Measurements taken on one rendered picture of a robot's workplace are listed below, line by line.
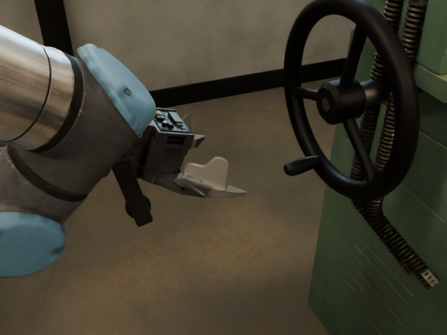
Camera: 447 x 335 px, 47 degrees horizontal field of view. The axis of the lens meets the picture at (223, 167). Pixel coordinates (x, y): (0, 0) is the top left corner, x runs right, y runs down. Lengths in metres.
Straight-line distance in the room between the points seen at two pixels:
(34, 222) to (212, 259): 1.13
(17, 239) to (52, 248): 0.04
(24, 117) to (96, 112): 0.06
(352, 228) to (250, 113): 1.18
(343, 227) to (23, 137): 0.86
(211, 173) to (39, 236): 0.27
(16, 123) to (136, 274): 1.18
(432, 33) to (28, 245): 0.53
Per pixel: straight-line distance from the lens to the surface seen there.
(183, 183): 0.68
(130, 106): 0.45
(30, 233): 0.51
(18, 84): 0.40
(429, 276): 0.85
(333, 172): 0.80
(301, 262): 1.59
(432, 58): 0.72
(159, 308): 1.48
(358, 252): 1.16
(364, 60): 0.98
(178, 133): 0.66
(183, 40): 2.17
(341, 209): 1.16
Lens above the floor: 1.18
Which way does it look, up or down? 38 degrees down
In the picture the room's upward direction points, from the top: straight up
